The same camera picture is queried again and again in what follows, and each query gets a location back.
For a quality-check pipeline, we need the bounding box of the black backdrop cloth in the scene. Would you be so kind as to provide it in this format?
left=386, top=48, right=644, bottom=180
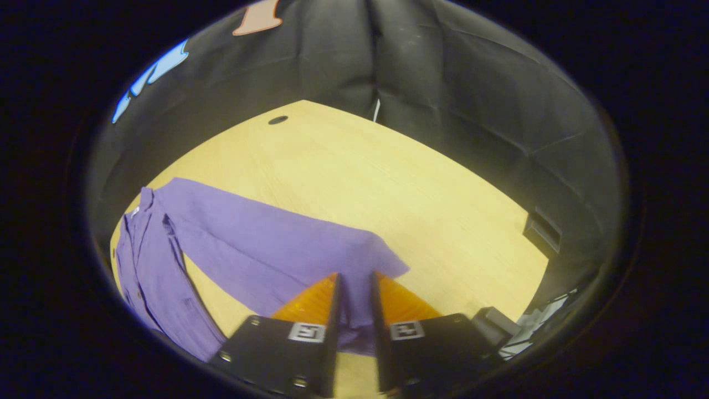
left=89, top=0, right=629, bottom=333

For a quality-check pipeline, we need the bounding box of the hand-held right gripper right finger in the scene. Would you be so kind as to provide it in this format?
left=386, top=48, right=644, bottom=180
left=370, top=271, right=502, bottom=395

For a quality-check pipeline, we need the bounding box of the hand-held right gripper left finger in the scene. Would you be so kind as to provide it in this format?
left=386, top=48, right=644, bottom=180
left=208, top=272, right=343, bottom=399

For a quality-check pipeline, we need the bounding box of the black box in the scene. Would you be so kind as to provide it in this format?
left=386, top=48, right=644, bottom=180
left=523, top=208, right=563, bottom=260
left=472, top=306, right=521, bottom=351

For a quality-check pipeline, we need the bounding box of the purple button shirt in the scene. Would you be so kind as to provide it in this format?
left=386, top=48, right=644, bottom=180
left=114, top=177, right=410, bottom=364

